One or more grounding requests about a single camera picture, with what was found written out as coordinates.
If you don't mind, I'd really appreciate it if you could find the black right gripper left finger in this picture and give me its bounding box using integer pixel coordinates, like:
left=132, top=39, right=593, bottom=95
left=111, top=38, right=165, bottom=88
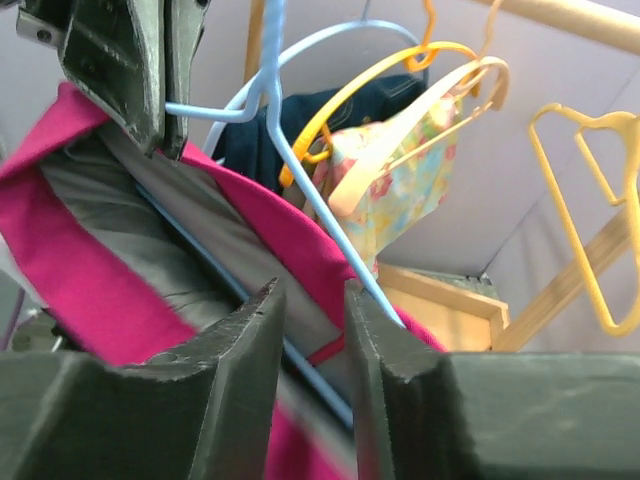
left=1, top=279, right=286, bottom=479

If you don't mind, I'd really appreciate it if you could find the orange plastic hanger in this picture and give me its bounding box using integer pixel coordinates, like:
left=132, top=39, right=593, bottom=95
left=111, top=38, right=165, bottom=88
left=287, top=1, right=478, bottom=166

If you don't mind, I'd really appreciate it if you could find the dark denim skirt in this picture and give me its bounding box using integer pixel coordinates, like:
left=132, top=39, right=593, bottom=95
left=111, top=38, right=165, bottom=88
left=212, top=74, right=428, bottom=194

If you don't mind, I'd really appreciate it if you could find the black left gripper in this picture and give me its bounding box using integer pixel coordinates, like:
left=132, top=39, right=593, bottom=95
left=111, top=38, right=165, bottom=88
left=16, top=0, right=206, bottom=160

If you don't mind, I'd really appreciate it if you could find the cream wooden hanger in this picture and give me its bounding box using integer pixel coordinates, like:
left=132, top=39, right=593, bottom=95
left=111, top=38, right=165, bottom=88
left=328, top=1, right=510, bottom=217

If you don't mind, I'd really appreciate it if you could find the pastel floral skirt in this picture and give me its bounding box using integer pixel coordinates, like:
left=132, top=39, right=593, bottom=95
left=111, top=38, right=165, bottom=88
left=312, top=92, right=464, bottom=281

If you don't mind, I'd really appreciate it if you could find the yellow plastic hanger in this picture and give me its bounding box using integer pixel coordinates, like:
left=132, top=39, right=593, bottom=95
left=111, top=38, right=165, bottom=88
left=524, top=103, right=639, bottom=337

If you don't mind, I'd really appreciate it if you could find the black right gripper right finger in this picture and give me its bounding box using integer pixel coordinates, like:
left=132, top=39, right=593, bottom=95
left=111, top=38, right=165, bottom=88
left=345, top=280, right=639, bottom=479

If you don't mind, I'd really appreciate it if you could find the wooden clothes rack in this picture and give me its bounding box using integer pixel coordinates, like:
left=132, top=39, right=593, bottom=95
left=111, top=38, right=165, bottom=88
left=242, top=0, right=640, bottom=354

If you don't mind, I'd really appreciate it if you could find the magenta pleated skirt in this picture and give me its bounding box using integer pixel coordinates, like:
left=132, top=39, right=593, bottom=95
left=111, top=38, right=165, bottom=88
left=0, top=82, right=446, bottom=480

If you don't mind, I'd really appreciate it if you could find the light blue wide hanger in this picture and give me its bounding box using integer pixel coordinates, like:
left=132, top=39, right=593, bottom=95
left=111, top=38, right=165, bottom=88
left=191, top=1, right=427, bottom=108

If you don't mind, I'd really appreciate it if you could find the blue wire hanger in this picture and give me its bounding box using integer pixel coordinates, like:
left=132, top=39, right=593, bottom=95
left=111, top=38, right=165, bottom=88
left=134, top=0, right=409, bottom=431

